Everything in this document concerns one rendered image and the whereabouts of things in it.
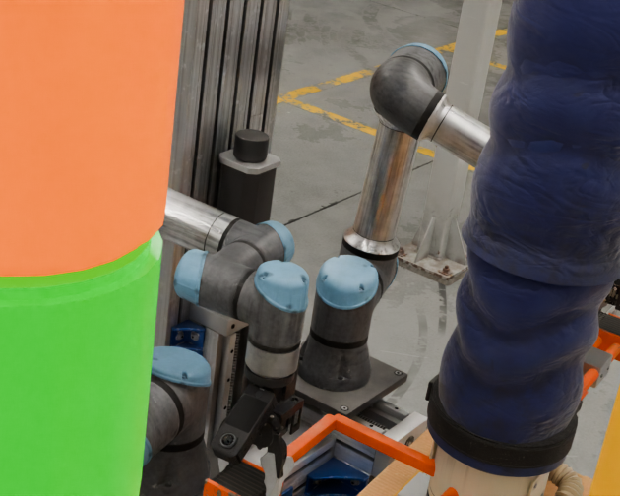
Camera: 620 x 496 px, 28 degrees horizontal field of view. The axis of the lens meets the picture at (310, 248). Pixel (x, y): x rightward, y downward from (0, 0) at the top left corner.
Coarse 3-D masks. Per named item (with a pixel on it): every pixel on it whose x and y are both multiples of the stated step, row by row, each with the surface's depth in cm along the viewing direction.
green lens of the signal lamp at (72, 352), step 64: (128, 256) 20; (0, 320) 18; (64, 320) 19; (128, 320) 20; (0, 384) 19; (64, 384) 19; (128, 384) 20; (0, 448) 19; (64, 448) 20; (128, 448) 21
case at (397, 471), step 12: (420, 444) 222; (396, 468) 214; (408, 468) 215; (372, 480) 210; (384, 480) 211; (396, 480) 211; (588, 480) 219; (360, 492) 207; (372, 492) 207; (384, 492) 208; (552, 492) 214; (588, 492) 216
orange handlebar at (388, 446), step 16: (608, 352) 233; (336, 416) 201; (304, 432) 196; (320, 432) 196; (352, 432) 199; (368, 432) 198; (288, 448) 191; (304, 448) 193; (384, 448) 196; (400, 448) 195; (416, 464) 194; (432, 464) 193
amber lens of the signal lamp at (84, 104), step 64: (0, 0) 16; (64, 0) 16; (128, 0) 17; (0, 64) 17; (64, 64) 17; (128, 64) 17; (0, 128) 17; (64, 128) 17; (128, 128) 18; (0, 192) 17; (64, 192) 18; (128, 192) 18; (0, 256) 18; (64, 256) 18
